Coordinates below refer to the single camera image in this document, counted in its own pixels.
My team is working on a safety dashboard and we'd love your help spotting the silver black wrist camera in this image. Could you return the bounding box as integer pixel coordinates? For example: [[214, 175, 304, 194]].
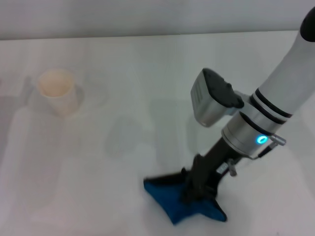
[[190, 68, 245, 127]]

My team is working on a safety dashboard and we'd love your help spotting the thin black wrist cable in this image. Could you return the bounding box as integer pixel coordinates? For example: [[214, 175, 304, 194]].
[[255, 134, 287, 158]]

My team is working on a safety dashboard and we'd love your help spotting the white paper cup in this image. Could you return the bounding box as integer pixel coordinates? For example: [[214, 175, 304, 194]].
[[36, 69, 77, 117]]

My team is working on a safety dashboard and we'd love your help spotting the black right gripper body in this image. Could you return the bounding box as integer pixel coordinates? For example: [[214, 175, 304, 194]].
[[193, 139, 240, 195]]

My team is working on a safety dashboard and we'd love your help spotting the blue rag with black edge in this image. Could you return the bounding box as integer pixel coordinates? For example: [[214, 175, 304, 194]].
[[143, 173, 227, 225]]

